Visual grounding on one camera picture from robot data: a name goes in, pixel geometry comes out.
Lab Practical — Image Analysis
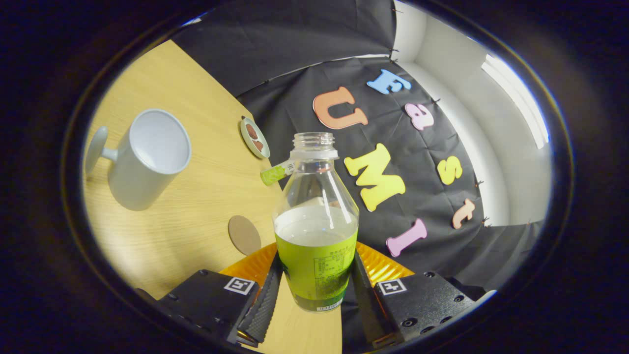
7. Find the capped white green bottle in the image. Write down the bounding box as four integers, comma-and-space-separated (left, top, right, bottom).
260, 158, 295, 186

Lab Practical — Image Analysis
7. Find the clear juice bottle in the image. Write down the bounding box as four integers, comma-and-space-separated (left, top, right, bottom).
273, 132, 360, 313

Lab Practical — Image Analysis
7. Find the wooden table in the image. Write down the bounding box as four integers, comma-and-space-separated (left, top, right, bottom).
81, 39, 344, 354

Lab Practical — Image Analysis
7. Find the pale green plate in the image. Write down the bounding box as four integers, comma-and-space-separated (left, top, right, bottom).
239, 116, 271, 159

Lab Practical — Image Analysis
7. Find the round brown coaster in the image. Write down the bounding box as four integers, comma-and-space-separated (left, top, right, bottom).
228, 215, 262, 256

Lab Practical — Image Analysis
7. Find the ceiling light panel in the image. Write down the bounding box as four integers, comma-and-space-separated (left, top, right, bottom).
481, 53, 550, 149

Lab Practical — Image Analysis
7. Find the white cup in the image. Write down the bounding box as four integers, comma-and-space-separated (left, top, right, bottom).
85, 109, 192, 212

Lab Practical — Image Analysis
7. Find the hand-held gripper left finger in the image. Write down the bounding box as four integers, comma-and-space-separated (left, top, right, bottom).
156, 242, 285, 347

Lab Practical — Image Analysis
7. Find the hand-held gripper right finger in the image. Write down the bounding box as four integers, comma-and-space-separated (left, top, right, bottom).
350, 241, 476, 349

